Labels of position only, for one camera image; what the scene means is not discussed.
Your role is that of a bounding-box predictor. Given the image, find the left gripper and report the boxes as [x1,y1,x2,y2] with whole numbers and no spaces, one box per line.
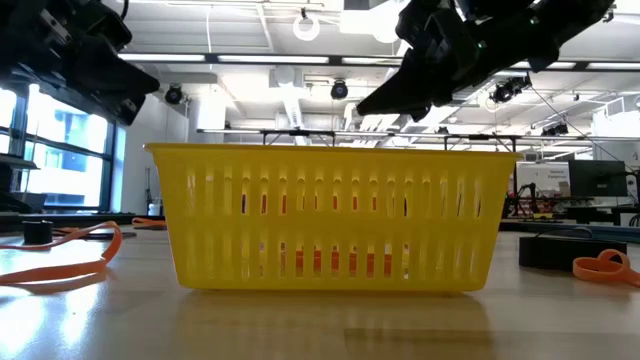
[0,0,160,126]

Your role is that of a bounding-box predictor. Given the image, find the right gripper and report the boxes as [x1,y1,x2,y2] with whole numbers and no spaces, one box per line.
[357,0,531,123]

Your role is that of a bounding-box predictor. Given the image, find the orange rubber band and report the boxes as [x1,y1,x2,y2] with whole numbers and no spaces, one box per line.
[0,220,124,287]
[572,248,640,290]
[131,216,168,231]

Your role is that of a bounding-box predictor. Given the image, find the ceiling strip light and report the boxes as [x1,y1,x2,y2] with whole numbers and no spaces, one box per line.
[217,54,331,65]
[341,56,402,66]
[118,52,207,64]

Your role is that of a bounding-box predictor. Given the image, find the yellow plastic basket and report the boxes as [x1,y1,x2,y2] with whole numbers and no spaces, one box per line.
[143,142,524,294]

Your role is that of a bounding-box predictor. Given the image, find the black background monitor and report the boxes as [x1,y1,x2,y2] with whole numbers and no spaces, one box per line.
[568,159,629,198]

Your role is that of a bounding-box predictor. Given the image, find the white ring lamp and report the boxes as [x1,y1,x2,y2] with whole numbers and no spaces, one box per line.
[292,12,321,42]

